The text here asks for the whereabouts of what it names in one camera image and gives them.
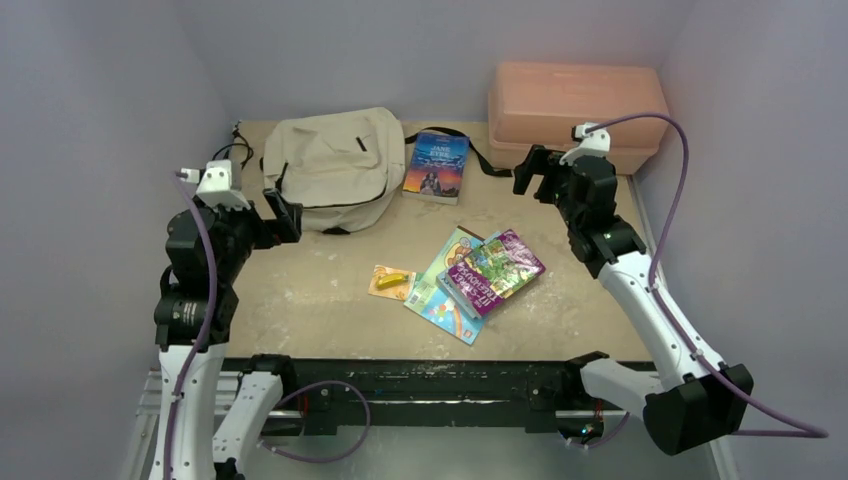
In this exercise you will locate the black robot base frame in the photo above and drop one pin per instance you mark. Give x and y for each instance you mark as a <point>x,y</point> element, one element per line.
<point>535,396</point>

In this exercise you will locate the pink plastic storage box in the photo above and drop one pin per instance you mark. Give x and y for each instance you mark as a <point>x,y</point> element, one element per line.
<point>540,103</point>

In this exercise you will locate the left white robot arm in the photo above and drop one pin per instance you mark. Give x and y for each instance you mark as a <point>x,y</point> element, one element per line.
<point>207,249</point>

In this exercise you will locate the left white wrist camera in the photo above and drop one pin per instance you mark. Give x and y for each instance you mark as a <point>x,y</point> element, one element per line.
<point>218,185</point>

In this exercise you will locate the Jane Eyre paperback book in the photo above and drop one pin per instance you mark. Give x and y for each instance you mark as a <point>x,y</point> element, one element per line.
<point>436,168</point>

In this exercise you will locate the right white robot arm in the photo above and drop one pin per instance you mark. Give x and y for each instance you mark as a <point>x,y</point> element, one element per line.
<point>689,399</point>

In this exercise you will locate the light blue cartoon activity book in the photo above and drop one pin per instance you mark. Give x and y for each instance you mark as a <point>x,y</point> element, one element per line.
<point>431,302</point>

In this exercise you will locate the orange banana picture card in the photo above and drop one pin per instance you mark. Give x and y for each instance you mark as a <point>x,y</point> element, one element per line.
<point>391,283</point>

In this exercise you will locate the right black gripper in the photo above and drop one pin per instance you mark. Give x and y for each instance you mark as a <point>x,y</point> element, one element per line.
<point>545,176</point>

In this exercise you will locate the purple Treehouse paperback book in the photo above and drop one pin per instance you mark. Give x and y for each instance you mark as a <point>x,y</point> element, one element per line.
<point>483,279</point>

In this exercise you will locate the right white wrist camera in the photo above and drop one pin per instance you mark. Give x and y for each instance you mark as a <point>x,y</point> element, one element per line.
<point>591,139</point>

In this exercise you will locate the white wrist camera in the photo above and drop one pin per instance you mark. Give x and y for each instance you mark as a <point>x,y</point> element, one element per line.
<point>591,139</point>
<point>218,185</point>

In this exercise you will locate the beige canvas backpack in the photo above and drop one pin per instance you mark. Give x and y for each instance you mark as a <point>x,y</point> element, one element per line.
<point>343,168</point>

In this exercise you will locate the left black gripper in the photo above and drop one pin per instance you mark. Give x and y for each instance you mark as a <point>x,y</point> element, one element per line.
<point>286,213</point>

